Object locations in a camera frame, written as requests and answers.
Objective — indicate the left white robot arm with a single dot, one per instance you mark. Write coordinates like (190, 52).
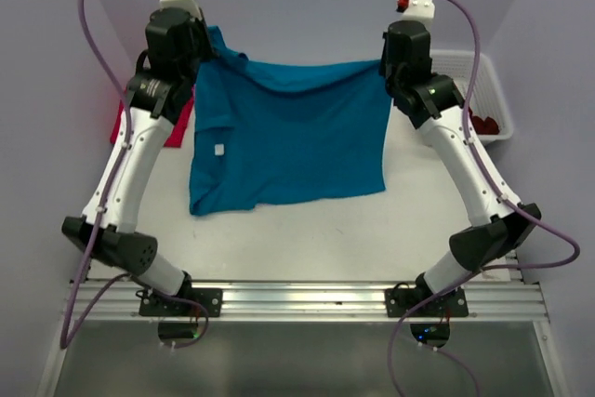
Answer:
(106, 230)

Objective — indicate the aluminium mounting rail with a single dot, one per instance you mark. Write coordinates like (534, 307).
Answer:
(310, 302)

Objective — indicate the dark red t shirt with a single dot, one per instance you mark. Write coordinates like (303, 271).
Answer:
(484, 126)

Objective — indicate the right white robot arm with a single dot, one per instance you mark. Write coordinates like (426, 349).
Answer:
(499, 221)

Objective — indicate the white plastic basket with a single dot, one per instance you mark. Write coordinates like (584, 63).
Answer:
(487, 98)

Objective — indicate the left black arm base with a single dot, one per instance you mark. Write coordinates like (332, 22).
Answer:
(181, 301)

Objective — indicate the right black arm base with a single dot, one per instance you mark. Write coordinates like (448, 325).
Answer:
(404, 301)

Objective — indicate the folded red t shirt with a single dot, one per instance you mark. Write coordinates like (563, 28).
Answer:
(177, 135)

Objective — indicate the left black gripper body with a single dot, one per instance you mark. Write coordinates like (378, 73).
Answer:
(202, 50)

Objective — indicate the blue t shirt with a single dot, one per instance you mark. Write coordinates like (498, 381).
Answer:
(274, 134)

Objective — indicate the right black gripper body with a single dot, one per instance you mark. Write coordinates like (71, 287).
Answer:
(386, 68)

